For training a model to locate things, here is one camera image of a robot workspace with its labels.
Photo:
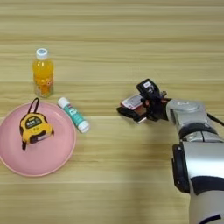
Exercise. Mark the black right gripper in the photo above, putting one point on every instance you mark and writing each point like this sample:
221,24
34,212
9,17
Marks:
157,109

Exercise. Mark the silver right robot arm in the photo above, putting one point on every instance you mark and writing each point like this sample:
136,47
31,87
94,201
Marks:
198,157

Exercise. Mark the pink round plate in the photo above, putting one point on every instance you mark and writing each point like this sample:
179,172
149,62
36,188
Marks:
43,157

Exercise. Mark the yellow black tape measure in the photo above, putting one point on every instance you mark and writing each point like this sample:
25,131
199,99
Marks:
35,127

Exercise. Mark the green white glue stick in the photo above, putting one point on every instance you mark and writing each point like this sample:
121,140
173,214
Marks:
73,113

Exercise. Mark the orange juice bottle white cap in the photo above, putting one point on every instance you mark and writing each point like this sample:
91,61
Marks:
43,75

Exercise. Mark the small red white box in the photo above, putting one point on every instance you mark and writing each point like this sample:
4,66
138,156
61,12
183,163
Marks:
132,101

